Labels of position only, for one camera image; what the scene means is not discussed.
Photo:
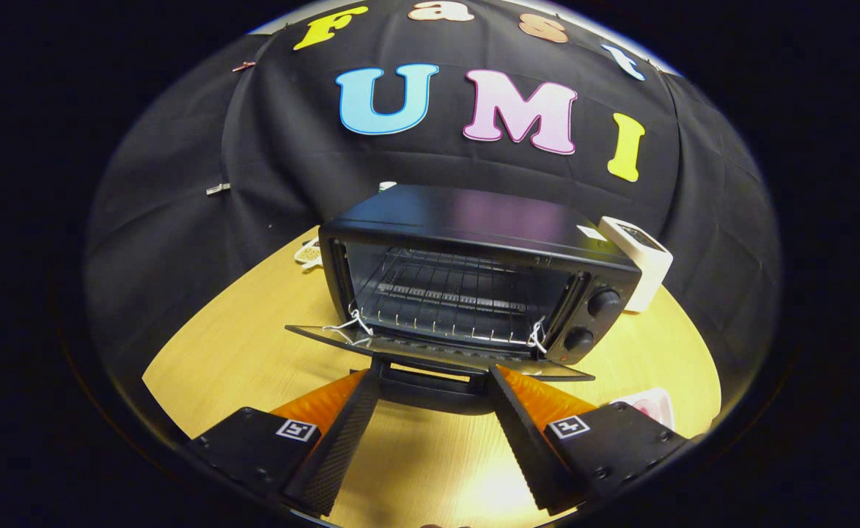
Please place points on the black toaster oven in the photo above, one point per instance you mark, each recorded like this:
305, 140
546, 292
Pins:
473, 213

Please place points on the pink clip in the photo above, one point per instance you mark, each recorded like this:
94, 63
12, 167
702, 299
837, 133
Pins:
243, 67

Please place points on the silver clip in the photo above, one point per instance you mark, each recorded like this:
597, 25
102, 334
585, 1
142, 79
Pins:
217, 189

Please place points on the cream white pop-up toaster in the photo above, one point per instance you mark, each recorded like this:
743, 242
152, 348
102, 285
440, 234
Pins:
653, 271

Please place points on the small dish of seeds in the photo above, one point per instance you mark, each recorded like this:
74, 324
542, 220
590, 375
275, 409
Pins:
309, 254

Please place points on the glass toaster oven door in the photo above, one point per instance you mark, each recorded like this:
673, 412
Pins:
437, 389

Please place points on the white square plate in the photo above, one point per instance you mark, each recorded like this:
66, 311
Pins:
658, 407

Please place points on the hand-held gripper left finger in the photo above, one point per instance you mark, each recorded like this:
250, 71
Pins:
342, 447

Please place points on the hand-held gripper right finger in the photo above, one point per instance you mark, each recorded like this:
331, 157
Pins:
528, 447

